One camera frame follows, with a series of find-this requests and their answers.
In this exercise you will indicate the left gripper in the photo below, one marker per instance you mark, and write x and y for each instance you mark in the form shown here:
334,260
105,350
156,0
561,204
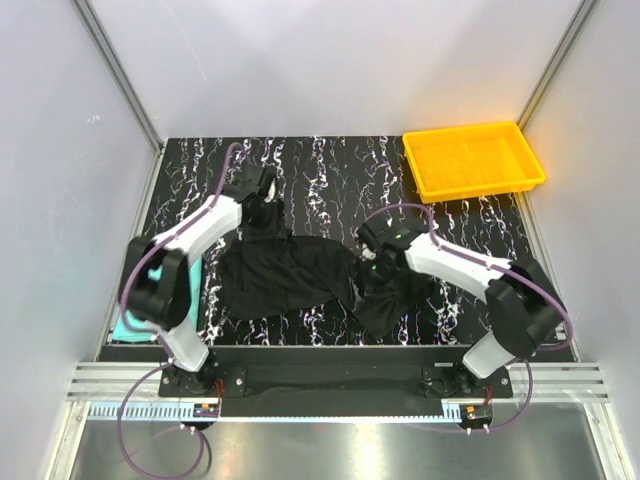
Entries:
276,209

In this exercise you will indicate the black t shirt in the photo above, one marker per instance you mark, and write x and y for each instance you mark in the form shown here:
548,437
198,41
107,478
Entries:
270,271

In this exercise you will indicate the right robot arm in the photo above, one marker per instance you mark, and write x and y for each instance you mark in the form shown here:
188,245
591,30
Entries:
523,306

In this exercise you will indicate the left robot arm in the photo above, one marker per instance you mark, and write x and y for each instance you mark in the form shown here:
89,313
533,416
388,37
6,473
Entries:
220,214

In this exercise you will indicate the black marble pattern mat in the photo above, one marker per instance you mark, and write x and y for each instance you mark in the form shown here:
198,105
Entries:
329,186

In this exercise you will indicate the yellow plastic tray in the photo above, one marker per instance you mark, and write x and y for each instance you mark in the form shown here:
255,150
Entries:
471,161

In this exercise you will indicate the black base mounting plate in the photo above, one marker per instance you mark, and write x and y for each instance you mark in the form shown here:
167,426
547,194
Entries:
434,371

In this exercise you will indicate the folded teal t shirt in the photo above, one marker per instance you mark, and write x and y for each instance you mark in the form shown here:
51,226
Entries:
166,290

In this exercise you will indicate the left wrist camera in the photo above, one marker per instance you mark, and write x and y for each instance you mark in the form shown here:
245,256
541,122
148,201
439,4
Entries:
272,192

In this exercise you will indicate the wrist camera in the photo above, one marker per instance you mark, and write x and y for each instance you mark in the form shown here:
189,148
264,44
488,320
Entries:
272,192
367,254

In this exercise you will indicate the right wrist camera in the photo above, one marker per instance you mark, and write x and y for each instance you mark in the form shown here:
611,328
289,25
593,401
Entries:
367,254

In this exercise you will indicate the right aluminium frame post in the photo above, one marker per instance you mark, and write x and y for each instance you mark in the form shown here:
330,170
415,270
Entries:
568,39

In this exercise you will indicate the aluminium frame post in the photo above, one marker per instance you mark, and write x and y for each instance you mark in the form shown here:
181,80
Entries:
568,39
109,56

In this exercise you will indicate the left aluminium frame post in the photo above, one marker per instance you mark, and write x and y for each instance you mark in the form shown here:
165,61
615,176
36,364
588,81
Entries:
109,56

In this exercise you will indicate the white slotted cable duct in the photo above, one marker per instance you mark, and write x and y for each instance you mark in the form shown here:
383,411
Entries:
235,410

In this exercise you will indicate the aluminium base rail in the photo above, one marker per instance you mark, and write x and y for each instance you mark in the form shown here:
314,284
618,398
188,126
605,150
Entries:
548,382

